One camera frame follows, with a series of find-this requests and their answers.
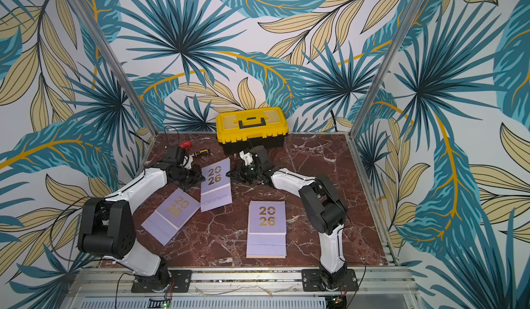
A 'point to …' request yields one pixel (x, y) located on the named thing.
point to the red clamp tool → (185, 144)
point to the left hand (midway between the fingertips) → (205, 179)
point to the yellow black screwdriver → (201, 152)
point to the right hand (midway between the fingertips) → (227, 174)
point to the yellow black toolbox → (237, 131)
